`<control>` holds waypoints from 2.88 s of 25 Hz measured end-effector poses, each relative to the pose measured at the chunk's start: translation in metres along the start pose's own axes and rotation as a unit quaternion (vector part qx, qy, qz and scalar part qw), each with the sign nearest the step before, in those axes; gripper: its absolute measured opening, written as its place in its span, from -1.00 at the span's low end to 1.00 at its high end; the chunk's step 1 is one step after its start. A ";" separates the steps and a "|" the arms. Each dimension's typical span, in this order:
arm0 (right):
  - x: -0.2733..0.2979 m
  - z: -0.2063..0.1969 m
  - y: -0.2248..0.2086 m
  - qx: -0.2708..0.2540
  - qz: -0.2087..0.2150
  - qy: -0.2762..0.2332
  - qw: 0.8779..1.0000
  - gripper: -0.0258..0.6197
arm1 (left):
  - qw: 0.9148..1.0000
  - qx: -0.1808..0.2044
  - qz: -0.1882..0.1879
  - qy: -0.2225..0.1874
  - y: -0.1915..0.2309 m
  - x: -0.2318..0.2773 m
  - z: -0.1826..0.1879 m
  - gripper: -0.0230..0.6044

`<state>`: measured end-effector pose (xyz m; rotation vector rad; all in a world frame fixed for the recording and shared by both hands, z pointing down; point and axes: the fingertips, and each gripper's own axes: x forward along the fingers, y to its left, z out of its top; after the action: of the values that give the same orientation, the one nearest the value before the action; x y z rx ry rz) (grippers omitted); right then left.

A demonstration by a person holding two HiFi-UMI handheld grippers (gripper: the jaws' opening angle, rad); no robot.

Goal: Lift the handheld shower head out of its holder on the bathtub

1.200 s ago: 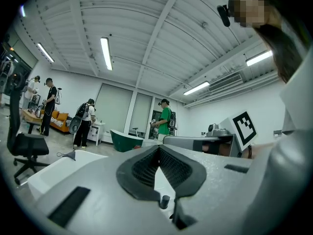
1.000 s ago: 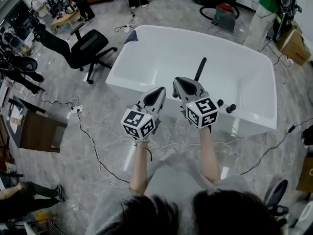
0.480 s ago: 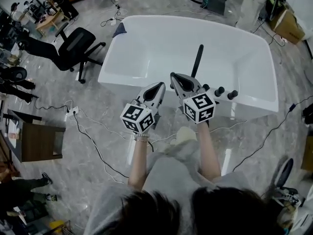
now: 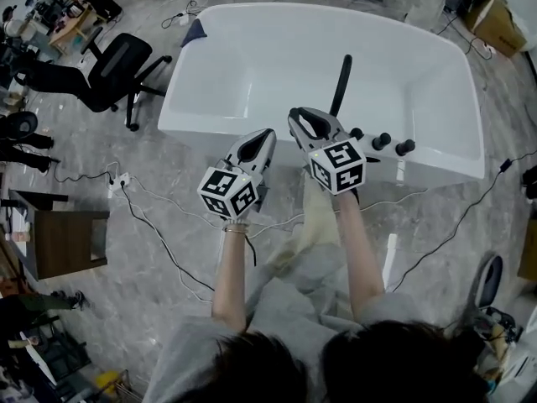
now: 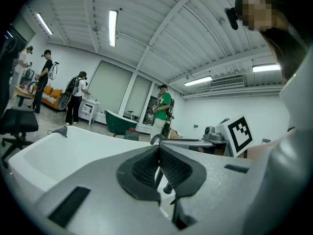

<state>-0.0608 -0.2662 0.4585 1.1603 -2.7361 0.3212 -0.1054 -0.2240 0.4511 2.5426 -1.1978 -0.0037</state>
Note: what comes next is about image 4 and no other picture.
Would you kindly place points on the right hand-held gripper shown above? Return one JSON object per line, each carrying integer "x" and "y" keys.
{"x": 337, "y": 166}

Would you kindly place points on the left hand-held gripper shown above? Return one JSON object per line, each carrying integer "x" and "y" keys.
{"x": 226, "y": 191}

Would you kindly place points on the white bathtub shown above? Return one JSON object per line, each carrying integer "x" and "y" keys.
{"x": 272, "y": 57}

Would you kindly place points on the person's right forearm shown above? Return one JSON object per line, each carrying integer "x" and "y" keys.
{"x": 361, "y": 250}

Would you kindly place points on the person's left forearm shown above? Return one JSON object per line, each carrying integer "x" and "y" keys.
{"x": 230, "y": 275}

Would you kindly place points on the black faucet knob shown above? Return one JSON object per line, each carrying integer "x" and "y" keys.
{"x": 405, "y": 147}
{"x": 382, "y": 140}
{"x": 357, "y": 133}

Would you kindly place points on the person's beige trousers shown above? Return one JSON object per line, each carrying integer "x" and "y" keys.
{"x": 319, "y": 221}

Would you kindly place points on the dark blue cloth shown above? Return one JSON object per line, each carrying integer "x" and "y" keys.
{"x": 195, "y": 32}

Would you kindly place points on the small white power strip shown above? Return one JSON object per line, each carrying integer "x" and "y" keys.
{"x": 184, "y": 19}

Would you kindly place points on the black office chair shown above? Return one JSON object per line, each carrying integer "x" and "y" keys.
{"x": 119, "y": 63}

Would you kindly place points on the person's grey shirt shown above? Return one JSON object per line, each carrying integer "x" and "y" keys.
{"x": 289, "y": 305}

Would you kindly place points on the brown cardboard box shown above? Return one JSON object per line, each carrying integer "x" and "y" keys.
{"x": 497, "y": 23}

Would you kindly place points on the dark wooden side cabinet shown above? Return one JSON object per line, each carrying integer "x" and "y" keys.
{"x": 63, "y": 237}

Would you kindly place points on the light wooden desk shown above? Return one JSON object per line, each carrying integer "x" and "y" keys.
{"x": 71, "y": 29}

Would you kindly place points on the grey blue chair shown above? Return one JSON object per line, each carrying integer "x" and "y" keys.
{"x": 490, "y": 281}

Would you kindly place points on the yellow container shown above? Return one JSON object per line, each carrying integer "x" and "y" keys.
{"x": 107, "y": 381}

